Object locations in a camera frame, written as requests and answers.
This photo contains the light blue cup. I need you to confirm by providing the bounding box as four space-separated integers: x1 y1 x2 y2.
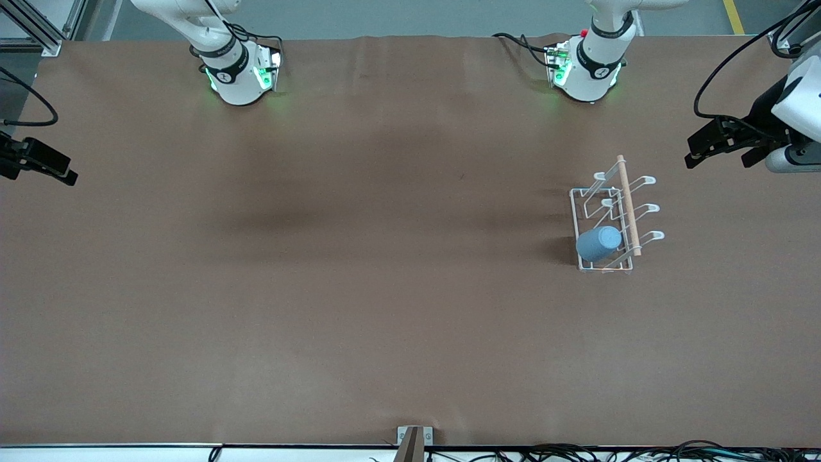
575 225 623 263

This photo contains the black right base cable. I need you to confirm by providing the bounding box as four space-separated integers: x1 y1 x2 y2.
228 24 283 53

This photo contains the black left base cable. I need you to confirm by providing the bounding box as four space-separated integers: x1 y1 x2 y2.
493 32 554 68

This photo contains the metal bracket with brown bar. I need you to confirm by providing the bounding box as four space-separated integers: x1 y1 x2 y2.
396 425 434 462

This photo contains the black base cable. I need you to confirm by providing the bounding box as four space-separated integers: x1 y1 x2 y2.
228 24 283 53
493 32 554 68

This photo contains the aluminium frame profile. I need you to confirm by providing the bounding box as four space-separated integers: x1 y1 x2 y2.
0 0 87 57
768 0 821 51

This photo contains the brown table cover sheet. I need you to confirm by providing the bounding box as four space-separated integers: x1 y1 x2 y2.
0 33 821 448

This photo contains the white wire cup holder rack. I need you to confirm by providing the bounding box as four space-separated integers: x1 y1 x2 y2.
570 154 666 275

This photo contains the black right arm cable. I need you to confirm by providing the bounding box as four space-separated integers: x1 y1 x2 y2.
0 67 59 127

